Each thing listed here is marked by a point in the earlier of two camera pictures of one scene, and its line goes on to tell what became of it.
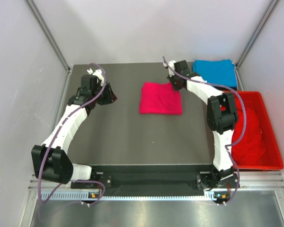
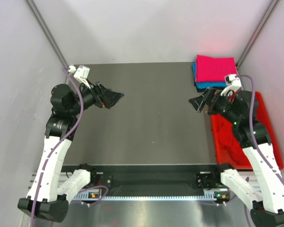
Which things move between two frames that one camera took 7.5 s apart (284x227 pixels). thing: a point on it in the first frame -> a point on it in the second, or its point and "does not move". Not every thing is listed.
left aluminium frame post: [34, 10] does not move
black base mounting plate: [157, 178] does not move
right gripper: [175, 88] -> [212, 97]
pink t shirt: [160, 98] -> [210, 69]
